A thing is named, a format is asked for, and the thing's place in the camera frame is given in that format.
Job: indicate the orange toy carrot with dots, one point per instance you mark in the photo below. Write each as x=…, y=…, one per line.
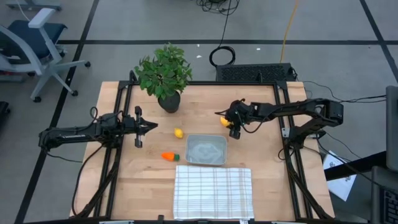
x=168, y=156

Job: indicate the black perforated computer tower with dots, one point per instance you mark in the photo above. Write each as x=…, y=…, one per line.
x=248, y=73

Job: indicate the grey plastic tupperware container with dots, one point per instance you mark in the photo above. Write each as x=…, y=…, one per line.
x=206, y=150

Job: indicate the white checked kitchen towel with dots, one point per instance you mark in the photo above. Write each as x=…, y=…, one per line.
x=213, y=193

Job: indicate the black desk edge bar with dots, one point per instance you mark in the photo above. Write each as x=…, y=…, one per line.
x=354, y=168

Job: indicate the yellow toy lemon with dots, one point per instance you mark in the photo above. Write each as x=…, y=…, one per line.
x=178, y=133

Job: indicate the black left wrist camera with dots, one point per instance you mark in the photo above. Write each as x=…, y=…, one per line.
x=108, y=119

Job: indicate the green leafy plant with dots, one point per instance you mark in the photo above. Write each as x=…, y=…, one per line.
x=163, y=71

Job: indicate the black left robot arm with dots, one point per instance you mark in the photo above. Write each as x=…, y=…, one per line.
x=71, y=135

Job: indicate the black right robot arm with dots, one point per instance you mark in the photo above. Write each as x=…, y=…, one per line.
x=295, y=107

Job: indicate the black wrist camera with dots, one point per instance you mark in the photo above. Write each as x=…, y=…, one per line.
x=238, y=106
x=108, y=119

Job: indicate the black keyboard device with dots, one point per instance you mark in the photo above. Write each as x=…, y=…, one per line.
x=385, y=199

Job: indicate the white printed paper sheet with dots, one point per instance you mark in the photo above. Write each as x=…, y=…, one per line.
x=340, y=183

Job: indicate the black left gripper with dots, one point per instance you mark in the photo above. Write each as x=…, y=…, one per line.
x=130, y=125

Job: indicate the black plant pot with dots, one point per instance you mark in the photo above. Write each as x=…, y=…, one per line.
x=169, y=104

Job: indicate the white blue office chair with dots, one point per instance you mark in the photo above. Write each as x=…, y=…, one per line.
x=34, y=40

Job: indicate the black aluminium table frame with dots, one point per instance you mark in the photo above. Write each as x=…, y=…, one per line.
x=202, y=83

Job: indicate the grey monitor back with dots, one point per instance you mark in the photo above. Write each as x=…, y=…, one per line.
x=392, y=127

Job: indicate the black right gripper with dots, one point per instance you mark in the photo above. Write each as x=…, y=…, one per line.
x=241, y=116

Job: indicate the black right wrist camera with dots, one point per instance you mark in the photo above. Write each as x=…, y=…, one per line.
x=238, y=106

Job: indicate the yellow toy fruit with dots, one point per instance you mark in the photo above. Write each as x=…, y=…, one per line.
x=224, y=122

